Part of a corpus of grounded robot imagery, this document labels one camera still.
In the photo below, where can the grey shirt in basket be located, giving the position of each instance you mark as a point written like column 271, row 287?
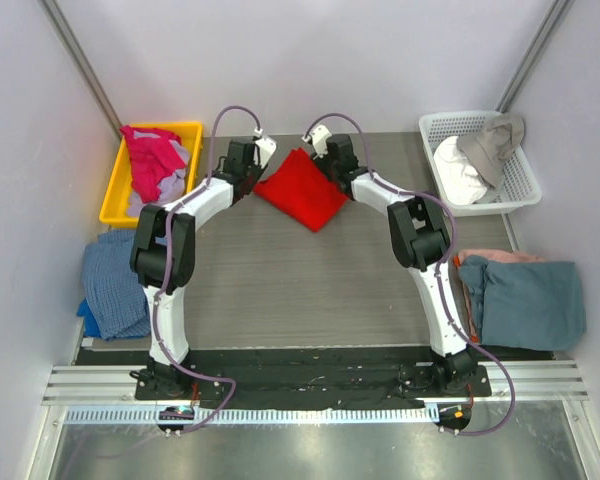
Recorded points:
column 489, row 149

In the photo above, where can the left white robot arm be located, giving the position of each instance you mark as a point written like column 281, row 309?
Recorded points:
column 163, row 258

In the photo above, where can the white slotted cable duct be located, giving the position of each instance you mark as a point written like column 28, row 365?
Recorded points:
column 163, row 415

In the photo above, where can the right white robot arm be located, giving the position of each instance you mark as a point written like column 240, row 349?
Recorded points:
column 420, row 243

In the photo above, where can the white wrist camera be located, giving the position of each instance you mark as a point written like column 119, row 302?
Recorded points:
column 317, row 138
column 265, row 147

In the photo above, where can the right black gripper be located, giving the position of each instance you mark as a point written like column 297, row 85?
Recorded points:
column 331, row 170

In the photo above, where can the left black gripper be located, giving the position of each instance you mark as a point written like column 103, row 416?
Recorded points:
column 253, row 171

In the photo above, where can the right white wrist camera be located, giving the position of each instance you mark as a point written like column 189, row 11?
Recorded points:
column 317, row 138

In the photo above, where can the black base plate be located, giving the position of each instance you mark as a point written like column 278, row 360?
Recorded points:
column 312, row 379

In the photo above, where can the teal folded t shirt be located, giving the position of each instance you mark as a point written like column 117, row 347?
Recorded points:
column 530, row 305

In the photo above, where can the white perforated basket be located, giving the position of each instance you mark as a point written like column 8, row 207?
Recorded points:
column 518, row 186

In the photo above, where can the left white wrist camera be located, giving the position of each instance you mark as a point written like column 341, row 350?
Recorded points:
column 265, row 147

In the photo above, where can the red t shirt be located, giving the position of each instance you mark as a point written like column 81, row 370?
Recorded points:
column 301, row 191

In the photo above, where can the white shirt in basket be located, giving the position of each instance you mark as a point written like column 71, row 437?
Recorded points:
column 460, row 180

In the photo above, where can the blue checkered shirt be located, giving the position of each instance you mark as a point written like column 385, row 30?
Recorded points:
column 115, row 306

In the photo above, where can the pink t shirt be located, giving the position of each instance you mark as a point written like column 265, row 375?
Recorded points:
column 155, row 155

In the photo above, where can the lavender t shirt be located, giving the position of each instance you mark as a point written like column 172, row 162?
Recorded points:
column 172, row 190

